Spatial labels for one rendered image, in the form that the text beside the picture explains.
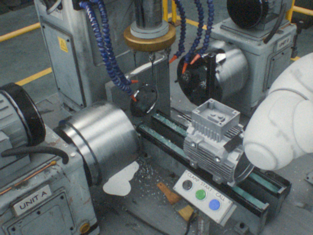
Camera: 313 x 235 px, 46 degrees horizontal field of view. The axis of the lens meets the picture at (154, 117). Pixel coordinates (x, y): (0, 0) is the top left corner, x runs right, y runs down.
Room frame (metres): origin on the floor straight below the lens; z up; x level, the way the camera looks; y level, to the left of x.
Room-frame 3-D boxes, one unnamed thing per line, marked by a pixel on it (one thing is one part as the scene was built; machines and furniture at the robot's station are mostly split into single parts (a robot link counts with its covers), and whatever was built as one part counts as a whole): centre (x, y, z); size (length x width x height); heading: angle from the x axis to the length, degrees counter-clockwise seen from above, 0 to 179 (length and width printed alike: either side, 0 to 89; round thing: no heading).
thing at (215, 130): (0.94, -0.20, 1.11); 0.12 x 0.11 x 0.07; 42
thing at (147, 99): (1.21, 0.03, 1.02); 0.15 x 0.02 x 0.15; 131
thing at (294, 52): (1.54, -0.65, 1.07); 0.08 x 0.07 x 0.20; 41
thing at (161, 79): (1.26, 0.07, 0.97); 0.30 x 0.11 x 0.34; 131
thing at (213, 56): (1.13, -0.22, 1.12); 0.04 x 0.03 x 0.26; 41
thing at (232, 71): (1.36, -0.28, 1.04); 0.41 x 0.25 x 0.25; 131
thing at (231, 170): (0.91, -0.23, 1.02); 0.20 x 0.19 x 0.19; 42
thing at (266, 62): (1.53, -0.48, 0.99); 0.35 x 0.31 x 0.37; 131
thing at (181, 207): (0.86, -0.06, 0.80); 0.21 x 0.05 x 0.01; 33
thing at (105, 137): (0.91, 0.24, 1.04); 0.37 x 0.25 x 0.25; 131
